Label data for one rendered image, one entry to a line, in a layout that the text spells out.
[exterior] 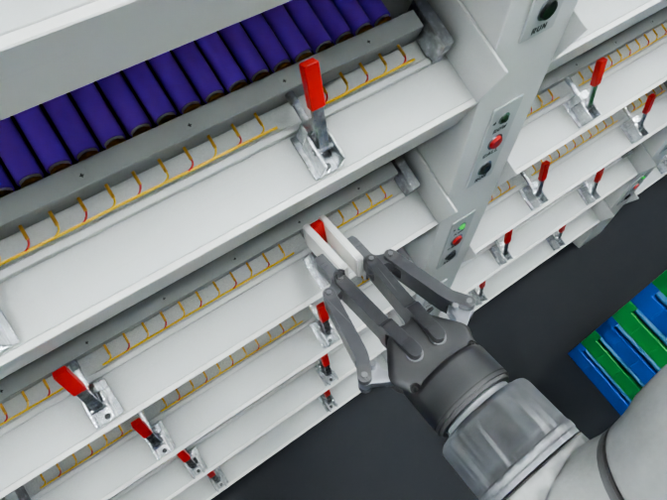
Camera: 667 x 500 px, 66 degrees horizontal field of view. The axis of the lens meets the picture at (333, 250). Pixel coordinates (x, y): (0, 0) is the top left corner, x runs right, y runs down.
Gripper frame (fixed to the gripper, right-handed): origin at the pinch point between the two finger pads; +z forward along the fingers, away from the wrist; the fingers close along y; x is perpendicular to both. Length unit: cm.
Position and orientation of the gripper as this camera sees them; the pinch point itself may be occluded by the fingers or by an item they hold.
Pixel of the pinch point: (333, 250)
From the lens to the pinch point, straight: 51.3
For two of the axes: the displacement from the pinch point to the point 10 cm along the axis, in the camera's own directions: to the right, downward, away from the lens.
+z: -5.7, -6.3, 5.3
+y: 8.2, -5.0, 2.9
